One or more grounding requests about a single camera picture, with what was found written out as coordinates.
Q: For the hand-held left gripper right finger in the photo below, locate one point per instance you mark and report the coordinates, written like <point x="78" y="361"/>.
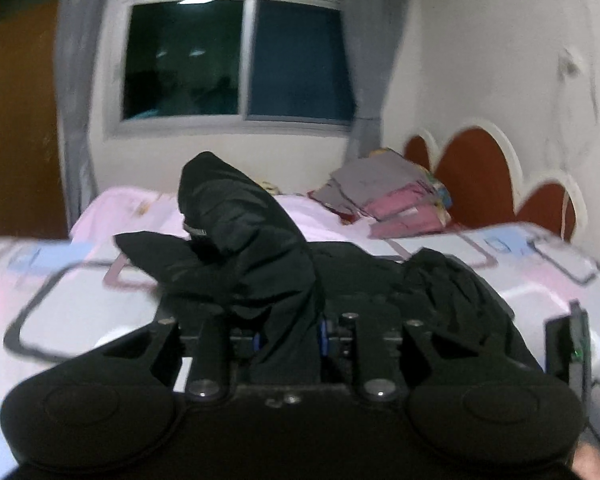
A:
<point x="323" y="336"/>

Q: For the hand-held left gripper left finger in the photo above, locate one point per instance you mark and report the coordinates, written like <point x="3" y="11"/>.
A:
<point x="252" y="342"/>

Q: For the black garment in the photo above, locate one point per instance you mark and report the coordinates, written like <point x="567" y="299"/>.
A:
<point x="260" y="260"/>

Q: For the person's right forearm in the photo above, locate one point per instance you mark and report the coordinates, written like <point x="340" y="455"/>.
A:
<point x="595" y="465"/>

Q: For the pink pillow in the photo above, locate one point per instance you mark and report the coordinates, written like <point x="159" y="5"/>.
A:
<point x="410" y="222"/>
<point x="405" y="200"/>

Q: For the yellow patterned cloth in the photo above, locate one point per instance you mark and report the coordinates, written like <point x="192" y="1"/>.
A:
<point x="269" y="187"/>

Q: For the grey folded cloth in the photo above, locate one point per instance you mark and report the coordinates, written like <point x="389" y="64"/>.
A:
<point x="375" y="180"/>

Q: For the pink blanket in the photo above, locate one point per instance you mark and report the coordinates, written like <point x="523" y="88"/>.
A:
<point x="130" y="210"/>

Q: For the brown scalloped headboard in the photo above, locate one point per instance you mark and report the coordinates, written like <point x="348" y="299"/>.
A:
<point x="475" y="175"/>

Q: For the bed with patterned sheet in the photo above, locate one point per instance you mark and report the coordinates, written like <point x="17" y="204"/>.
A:
<point x="55" y="290"/>

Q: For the sliding glass window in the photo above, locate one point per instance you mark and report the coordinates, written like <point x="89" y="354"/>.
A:
<point x="230" y="55"/>

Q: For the grey curtain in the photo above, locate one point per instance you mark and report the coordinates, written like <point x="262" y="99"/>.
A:
<point x="77" y="85"/>
<point x="375" y="50"/>

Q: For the brown wooden door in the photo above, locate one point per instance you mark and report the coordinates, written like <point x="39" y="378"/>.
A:
<point x="20" y="125"/>

